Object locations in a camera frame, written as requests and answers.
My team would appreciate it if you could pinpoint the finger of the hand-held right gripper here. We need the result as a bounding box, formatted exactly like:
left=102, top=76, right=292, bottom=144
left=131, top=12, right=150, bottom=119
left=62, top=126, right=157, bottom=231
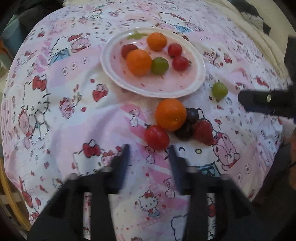
left=238, top=89, right=296, bottom=119
left=284, top=36, right=296, bottom=84

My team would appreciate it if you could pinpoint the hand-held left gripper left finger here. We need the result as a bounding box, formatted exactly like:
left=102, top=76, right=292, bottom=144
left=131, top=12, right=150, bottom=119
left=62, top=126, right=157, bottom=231
left=27, top=144, right=130, bottom=241

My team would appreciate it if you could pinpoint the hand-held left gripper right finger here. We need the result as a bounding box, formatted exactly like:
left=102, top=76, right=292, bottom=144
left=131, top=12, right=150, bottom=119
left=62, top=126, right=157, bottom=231
left=168, top=146, right=253, bottom=241

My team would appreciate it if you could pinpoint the red cherry tomato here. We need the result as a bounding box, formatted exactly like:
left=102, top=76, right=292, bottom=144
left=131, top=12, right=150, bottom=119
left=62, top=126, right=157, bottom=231
left=168, top=43, right=183, bottom=57
left=172, top=56, right=190, bottom=71
left=144, top=125, right=170, bottom=151

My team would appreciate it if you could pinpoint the green grape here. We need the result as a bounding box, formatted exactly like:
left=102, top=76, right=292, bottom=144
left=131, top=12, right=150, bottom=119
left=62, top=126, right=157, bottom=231
left=151, top=57, right=169, bottom=75
left=212, top=82, right=228, bottom=99

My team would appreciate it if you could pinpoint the red strawberry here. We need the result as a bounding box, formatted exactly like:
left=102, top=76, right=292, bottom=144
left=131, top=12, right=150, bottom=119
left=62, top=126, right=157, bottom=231
left=121, top=44, right=139, bottom=59
left=192, top=119, right=213, bottom=145

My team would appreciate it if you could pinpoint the orange mandarin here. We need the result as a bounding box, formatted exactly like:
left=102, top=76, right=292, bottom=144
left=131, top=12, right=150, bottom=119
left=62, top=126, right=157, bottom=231
left=147, top=32, right=167, bottom=51
left=126, top=49, right=152, bottom=76
left=155, top=98, right=187, bottom=131

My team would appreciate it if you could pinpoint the pink strawberry-print plate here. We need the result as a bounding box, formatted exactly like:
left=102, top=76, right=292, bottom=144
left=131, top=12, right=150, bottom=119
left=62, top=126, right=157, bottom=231
left=100, top=27, right=206, bottom=98

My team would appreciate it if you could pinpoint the cream quilt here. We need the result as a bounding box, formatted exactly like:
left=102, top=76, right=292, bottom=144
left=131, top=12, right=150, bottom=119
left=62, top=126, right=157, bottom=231
left=215, top=0, right=294, bottom=84

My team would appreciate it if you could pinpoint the striped garment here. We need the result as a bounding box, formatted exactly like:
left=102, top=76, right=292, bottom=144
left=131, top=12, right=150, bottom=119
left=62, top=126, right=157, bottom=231
left=243, top=11, right=264, bottom=30

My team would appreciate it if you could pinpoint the black garment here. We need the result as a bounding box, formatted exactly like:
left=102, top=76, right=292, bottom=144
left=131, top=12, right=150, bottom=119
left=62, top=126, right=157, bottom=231
left=233, top=0, right=271, bottom=35

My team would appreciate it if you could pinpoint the yellow wooden stool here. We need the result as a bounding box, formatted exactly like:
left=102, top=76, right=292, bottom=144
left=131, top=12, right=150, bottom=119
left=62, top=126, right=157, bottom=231
left=0, top=158, right=30, bottom=232

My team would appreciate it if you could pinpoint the grey sofa with orange edge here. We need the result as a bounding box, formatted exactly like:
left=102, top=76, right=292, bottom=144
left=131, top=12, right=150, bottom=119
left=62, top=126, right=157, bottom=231
left=0, top=14, right=30, bottom=70

